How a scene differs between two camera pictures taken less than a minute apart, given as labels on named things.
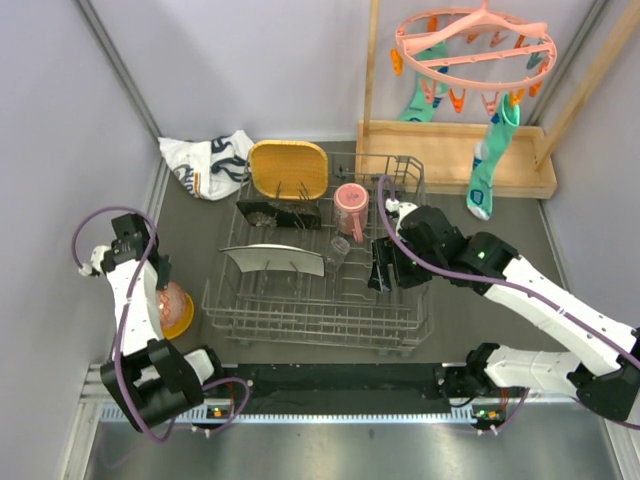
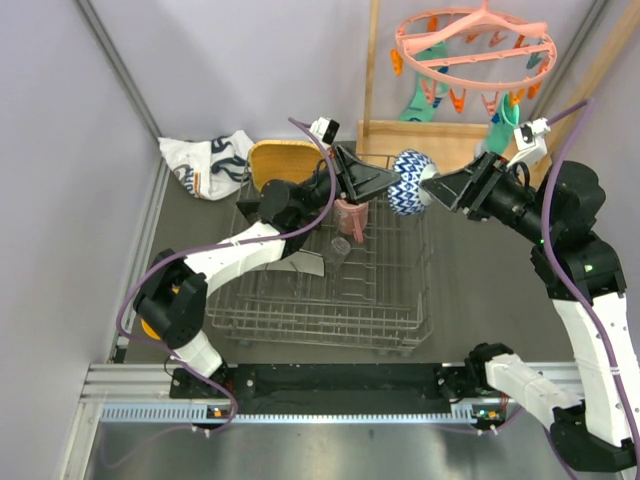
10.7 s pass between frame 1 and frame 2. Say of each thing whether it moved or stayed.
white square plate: stayed
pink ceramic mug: stayed
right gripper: moved
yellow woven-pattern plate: stayed
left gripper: moved
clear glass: stayed
